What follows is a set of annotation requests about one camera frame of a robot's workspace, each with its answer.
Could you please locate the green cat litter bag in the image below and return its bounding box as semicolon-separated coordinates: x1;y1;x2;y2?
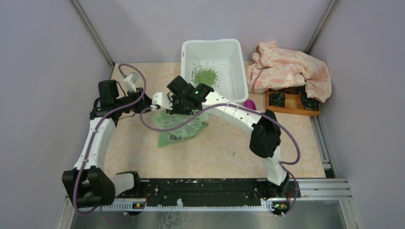
152;110;209;147

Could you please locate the purple plastic scoop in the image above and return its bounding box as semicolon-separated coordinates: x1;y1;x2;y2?
244;99;257;111

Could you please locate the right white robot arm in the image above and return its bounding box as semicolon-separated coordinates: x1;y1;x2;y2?
167;76;289;197

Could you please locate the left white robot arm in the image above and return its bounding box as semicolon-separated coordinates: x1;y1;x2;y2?
62;80;151;209

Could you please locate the green cat litter pile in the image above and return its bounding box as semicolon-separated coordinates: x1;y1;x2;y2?
191;62;235;99

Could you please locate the white plastic litter box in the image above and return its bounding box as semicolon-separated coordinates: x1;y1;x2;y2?
180;39;249;104

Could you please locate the dark patterned cloth bundle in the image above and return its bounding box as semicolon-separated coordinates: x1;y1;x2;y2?
268;91;286;107

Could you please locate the pink patterned cloth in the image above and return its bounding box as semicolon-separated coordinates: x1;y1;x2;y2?
245;41;332;103

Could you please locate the wooden tray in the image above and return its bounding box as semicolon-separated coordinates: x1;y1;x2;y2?
265;89;321;117

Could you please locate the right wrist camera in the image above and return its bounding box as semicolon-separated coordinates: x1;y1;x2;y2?
150;92;173;111

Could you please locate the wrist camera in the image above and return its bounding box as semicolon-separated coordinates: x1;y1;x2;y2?
123;73;139;93
150;92;173;111

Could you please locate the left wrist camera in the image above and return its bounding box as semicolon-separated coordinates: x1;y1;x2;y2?
123;73;139;93

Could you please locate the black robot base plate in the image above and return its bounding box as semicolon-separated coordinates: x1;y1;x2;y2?
118;178;301;210

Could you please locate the aluminium frame rail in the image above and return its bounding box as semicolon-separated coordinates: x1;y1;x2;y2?
64;178;353;212

